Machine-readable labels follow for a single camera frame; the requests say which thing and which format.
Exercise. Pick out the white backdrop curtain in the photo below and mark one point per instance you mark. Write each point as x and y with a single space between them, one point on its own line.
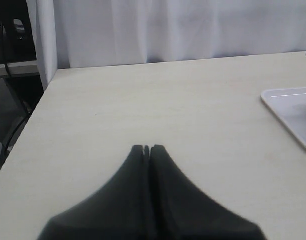
97 33

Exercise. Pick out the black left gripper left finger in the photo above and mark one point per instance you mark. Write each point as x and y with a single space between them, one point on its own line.
120 210

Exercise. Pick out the dark shelf with clutter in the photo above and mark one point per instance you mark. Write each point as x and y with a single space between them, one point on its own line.
17 49

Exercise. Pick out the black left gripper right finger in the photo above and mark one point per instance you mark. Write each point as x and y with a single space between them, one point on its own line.
184 212

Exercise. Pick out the white rectangular plastic tray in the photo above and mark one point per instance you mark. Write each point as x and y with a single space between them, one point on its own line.
288 106

